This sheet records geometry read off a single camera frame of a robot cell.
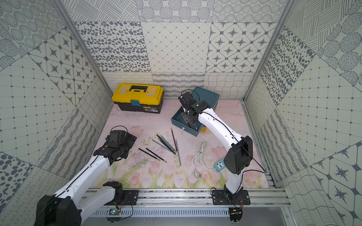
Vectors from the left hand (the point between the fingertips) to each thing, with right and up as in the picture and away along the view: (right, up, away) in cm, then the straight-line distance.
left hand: (132, 139), depth 85 cm
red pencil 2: (+35, +8, +1) cm, 36 cm away
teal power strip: (+53, -16, -1) cm, 56 cm away
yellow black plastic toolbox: (-4, +27, +16) cm, 32 cm away
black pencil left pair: (+9, -11, +6) cm, 15 cm away
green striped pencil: (+23, -6, +8) cm, 25 cm away
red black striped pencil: (+24, -3, +13) cm, 28 cm away
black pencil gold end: (+13, -12, +6) cm, 19 cm away
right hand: (+37, +14, -1) cm, 39 cm away
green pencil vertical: (+28, -10, +6) cm, 30 cm away
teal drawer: (+28, +11, -3) cm, 30 cm away
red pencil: (+39, +8, -3) cm, 40 cm away
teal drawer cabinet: (+50, +26, +7) cm, 57 cm away
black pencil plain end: (+21, -7, +9) cm, 23 cm away
